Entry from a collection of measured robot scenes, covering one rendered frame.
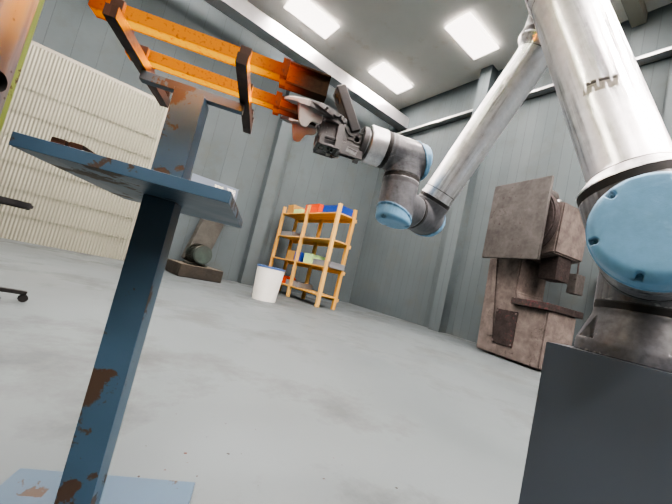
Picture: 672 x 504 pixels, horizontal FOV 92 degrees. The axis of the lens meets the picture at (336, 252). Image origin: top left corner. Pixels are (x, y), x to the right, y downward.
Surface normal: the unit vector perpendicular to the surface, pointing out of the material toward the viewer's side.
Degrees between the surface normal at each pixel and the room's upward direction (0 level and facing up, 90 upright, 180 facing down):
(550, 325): 90
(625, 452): 90
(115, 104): 90
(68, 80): 90
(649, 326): 70
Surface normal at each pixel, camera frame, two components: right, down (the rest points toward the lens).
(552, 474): -0.78, -0.23
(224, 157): 0.58, 0.07
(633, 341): -0.61, -0.54
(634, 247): -0.66, -0.14
